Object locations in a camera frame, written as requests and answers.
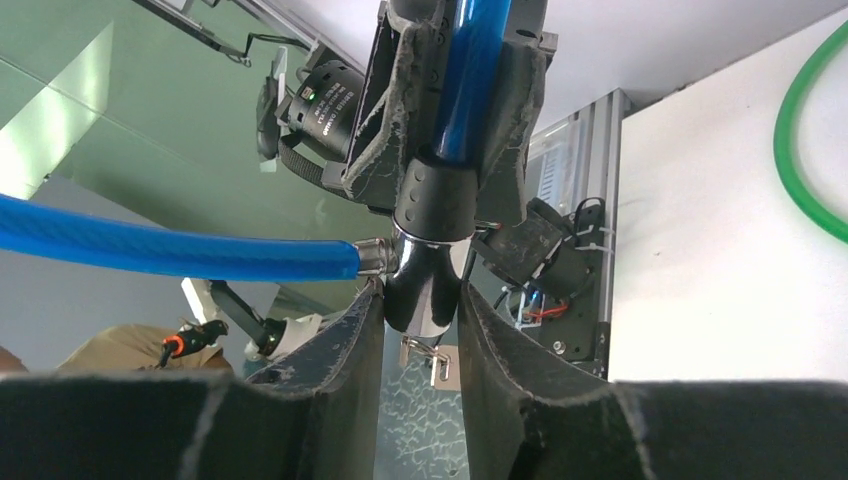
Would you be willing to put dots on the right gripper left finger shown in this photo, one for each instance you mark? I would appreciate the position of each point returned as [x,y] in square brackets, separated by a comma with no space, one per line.
[311,415]

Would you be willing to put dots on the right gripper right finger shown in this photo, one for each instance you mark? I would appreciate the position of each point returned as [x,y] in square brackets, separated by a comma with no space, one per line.
[529,414]

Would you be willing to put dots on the silver keys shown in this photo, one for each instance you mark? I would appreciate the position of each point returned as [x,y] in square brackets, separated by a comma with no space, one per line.
[443,361]

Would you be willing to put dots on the green cable lock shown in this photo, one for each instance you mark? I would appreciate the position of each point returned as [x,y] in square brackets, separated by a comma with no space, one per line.
[785,136]

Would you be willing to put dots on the blue cable lock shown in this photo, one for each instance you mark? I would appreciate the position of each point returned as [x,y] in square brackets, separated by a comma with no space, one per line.
[443,212]

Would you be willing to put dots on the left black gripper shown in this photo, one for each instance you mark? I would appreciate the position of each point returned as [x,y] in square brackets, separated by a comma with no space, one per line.
[352,133]

